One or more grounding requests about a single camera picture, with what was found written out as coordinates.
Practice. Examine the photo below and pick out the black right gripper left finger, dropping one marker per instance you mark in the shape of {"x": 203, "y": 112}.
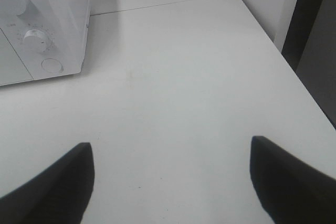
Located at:
{"x": 59, "y": 194}

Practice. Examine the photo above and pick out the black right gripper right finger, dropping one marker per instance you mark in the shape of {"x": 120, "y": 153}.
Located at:
{"x": 289, "y": 190}

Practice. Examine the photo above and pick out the round door release button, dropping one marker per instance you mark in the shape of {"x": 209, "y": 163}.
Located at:
{"x": 52, "y": 65}

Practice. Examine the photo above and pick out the white microwave door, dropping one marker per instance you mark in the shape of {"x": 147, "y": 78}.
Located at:
{"x": 12, "y": 70}

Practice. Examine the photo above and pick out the white microwave knob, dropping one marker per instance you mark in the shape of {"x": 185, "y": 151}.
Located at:
{"x": 37, "y": 40}
{"x": 13, "y": 7}

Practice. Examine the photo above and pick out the white microwave oven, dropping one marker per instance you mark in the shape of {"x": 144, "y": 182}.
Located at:
{"x": 67, "y": 22}

